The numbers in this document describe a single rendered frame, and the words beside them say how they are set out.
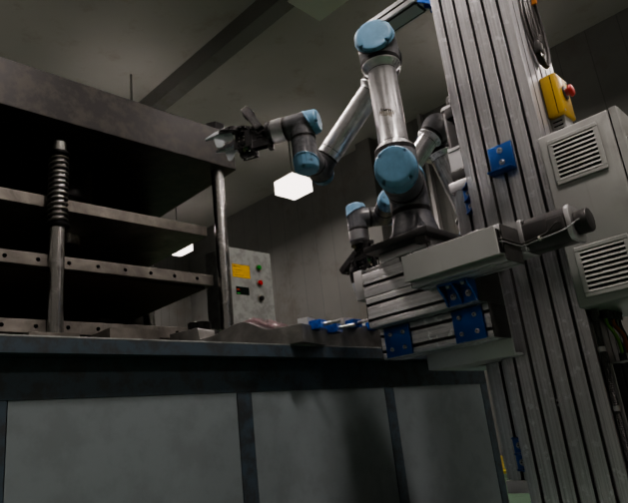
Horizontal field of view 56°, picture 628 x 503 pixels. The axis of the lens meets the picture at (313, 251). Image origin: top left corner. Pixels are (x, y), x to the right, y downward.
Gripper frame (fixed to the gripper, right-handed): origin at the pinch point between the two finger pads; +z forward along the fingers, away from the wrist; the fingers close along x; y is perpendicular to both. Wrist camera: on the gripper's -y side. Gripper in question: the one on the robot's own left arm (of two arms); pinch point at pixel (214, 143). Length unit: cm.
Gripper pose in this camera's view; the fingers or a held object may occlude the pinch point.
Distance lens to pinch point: 194.8
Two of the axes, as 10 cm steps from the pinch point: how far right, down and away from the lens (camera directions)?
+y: 0.7, 9.1, -4.2
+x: 3.3, 3.8, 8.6
